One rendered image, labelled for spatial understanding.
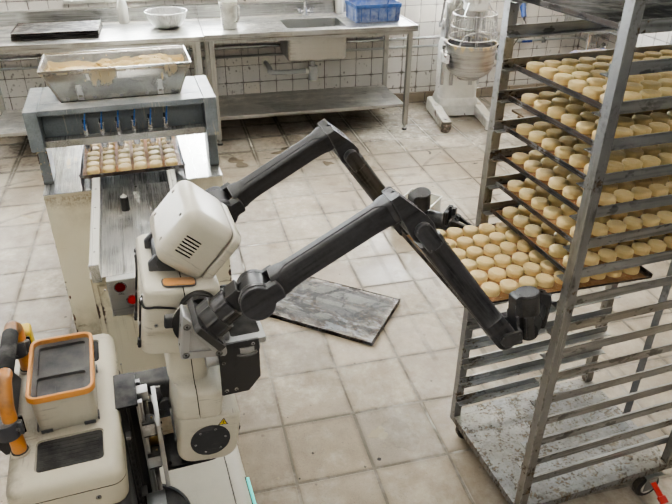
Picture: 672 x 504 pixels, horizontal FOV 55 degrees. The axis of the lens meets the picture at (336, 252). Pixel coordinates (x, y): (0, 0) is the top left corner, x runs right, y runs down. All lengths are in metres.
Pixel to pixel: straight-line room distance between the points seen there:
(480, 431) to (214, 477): 1.00
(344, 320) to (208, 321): 1.93
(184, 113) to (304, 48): 2.76
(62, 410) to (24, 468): 0.14
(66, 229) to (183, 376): 1.34
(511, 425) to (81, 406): 1.61
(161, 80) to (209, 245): 1.36
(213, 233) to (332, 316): 1.90
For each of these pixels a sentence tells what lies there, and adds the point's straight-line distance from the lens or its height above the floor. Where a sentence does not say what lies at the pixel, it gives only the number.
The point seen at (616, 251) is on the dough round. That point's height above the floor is 1.06.
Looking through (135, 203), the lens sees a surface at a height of 0.84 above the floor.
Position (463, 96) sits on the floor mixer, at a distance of 6.14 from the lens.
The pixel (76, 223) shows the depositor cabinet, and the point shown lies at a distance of 2.89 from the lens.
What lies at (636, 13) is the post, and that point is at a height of 1.72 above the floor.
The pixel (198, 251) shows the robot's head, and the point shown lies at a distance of 1.47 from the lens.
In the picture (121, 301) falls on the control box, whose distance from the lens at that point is 2.22.
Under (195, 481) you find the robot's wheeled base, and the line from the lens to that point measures 2.25.
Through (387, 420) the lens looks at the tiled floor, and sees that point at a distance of 2.79.
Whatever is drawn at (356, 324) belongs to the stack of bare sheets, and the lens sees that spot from 3.25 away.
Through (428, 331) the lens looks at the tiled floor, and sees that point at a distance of 3.26.
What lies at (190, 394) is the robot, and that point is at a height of 0.84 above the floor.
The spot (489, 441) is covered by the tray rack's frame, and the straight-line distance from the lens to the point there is 2.56.
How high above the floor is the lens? 1.97
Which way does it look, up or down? 31 degrees down
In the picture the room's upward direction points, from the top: straight up
